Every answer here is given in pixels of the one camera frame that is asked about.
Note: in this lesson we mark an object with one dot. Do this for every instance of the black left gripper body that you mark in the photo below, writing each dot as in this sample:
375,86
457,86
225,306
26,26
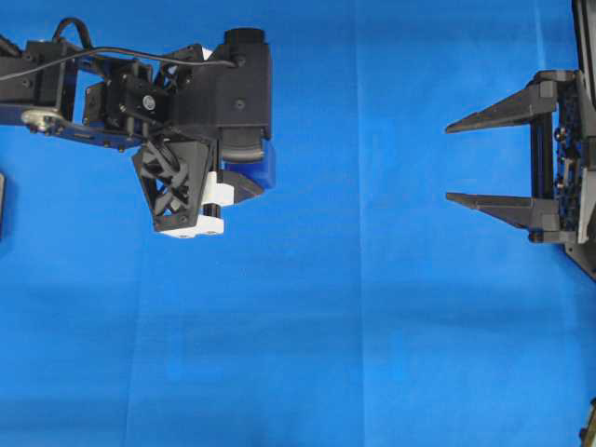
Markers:
129,108

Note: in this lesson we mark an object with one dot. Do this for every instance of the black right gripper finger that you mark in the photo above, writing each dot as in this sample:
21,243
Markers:
517,109
529,213

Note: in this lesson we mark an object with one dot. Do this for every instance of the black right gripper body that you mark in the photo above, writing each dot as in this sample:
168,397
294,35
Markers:
563,149

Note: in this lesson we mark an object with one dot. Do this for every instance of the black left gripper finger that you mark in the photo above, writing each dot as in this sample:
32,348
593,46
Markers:
235,187

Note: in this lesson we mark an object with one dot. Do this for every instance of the blue cube block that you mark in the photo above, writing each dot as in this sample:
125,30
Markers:
262,172

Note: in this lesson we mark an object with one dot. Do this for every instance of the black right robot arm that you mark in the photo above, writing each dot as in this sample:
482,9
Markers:
584,21

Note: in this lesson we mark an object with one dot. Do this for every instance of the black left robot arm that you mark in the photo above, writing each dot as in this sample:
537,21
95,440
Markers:
44,84

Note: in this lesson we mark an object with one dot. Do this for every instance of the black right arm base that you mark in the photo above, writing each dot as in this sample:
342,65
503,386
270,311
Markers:
583,255

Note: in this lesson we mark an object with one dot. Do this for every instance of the blue table cloth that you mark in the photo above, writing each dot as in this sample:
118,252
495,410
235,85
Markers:
351,305

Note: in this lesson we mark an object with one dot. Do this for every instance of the black box at left edge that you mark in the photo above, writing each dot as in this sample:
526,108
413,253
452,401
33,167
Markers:
3,191

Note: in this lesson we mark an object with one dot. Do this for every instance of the yellow-black object bottom right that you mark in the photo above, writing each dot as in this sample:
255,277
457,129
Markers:
587,433

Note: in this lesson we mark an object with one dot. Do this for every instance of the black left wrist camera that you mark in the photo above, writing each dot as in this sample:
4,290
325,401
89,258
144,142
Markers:
228,98

